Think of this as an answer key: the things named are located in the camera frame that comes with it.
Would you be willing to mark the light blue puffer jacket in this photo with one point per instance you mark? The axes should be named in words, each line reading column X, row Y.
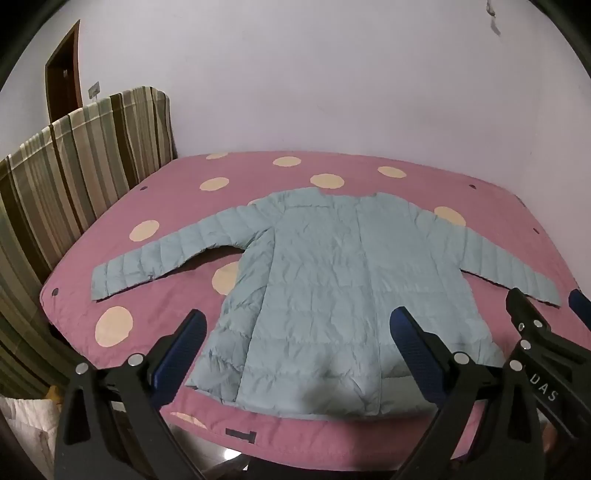
column 323, row 277

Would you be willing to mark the wall switch plate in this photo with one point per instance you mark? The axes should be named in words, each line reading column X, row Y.
column 93, row 89

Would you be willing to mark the brown wooden door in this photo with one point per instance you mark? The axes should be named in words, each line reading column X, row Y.
column 62, row 78

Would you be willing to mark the pink polka dot blanket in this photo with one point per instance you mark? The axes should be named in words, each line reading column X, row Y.
column 175, row 207

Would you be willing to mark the white quilted cloth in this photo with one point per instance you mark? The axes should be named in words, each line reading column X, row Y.
column 23, row 434

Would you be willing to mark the striped upright mattress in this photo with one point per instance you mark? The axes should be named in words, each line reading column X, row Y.
column 69, row 175

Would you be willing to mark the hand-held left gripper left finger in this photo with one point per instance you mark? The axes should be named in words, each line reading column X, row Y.
column 183, row 344

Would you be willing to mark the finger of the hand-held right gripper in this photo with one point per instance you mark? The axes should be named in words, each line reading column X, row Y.
column 524, row 309
column 581, row 307

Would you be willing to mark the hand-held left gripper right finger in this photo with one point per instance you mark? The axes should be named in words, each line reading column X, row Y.
column 411, row 350

